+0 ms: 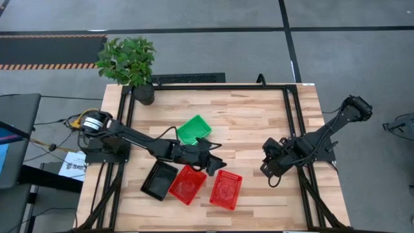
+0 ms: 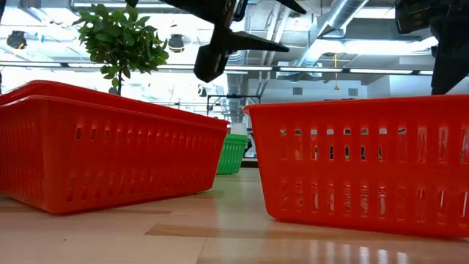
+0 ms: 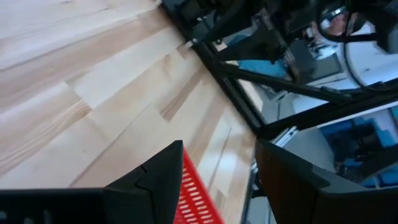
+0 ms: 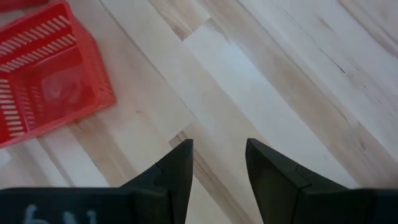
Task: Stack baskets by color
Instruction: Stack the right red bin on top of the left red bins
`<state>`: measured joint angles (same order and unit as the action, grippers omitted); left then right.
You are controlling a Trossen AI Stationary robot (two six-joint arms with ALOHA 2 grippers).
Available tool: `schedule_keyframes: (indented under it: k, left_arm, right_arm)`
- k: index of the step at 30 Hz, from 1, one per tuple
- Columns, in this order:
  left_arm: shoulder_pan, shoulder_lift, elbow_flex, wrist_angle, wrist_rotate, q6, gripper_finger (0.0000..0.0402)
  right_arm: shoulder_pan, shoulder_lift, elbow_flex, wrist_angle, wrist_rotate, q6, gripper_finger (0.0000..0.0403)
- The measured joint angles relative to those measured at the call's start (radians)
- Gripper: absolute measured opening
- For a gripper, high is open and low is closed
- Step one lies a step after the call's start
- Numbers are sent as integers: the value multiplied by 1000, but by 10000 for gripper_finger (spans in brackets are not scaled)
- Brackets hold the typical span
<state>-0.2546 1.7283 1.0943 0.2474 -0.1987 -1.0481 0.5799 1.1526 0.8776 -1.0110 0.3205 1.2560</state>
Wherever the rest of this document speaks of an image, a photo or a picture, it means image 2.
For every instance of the red plastic basket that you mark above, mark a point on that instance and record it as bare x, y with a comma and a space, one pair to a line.
366, 165
110, 165
110, 102

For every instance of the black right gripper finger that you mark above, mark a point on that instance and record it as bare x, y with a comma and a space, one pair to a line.
452, 55

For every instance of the black ceiling spotlight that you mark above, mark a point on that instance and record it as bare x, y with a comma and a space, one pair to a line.
176, 43
16, 39

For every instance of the green plastic basket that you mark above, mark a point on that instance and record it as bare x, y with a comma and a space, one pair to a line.
240, 135
231, 157
240, 138

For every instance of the green leafy artificial plant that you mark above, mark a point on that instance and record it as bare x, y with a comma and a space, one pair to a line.
121, 40

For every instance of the grey wall vent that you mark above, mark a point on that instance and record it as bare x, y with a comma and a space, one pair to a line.
297, 91
352, 91

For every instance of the long ceiling light strip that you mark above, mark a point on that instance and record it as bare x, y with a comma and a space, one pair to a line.
379, 71
249, 68
310, 69

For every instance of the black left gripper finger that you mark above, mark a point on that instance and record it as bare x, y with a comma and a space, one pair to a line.
295, 6
253, 44

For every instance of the silver corrugated duct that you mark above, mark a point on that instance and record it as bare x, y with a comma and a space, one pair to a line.
234, 84

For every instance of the silver slanted ventilation duct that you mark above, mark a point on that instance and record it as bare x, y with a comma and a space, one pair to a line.
340, 14

